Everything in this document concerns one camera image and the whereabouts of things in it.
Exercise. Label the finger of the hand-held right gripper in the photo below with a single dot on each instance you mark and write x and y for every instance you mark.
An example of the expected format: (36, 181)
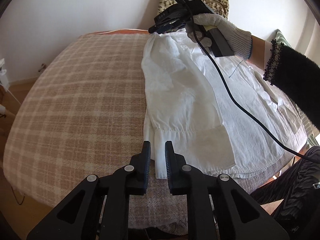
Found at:
(165, 28)

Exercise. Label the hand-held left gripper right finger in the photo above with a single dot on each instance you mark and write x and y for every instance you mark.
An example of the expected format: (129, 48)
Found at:
(168, 166)

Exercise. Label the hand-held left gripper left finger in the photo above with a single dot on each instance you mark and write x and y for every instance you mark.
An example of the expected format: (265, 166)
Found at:
(147, 166)

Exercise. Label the white shirt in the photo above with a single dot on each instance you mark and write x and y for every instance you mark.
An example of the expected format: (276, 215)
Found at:
(187, 100)

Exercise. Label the person's right forearm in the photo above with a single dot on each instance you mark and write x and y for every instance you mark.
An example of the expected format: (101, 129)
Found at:
(295, 70)

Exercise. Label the person's right hand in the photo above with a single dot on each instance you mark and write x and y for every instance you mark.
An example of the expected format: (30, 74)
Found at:
(232, 33)

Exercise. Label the orange bed sheet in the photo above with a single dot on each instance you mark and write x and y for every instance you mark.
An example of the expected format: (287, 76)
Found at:
(130, 31)

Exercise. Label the green striped white pillow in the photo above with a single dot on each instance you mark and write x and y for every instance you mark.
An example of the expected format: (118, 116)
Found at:
(282, 36)

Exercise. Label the beige plaid blanket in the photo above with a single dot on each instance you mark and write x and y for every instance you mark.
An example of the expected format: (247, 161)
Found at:
(75, 105)

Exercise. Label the person's striped dark pants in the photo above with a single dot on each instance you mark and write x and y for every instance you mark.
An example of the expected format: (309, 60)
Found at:
(295, 187)

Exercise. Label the white object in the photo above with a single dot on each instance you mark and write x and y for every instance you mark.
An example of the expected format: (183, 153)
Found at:
(3, 75)

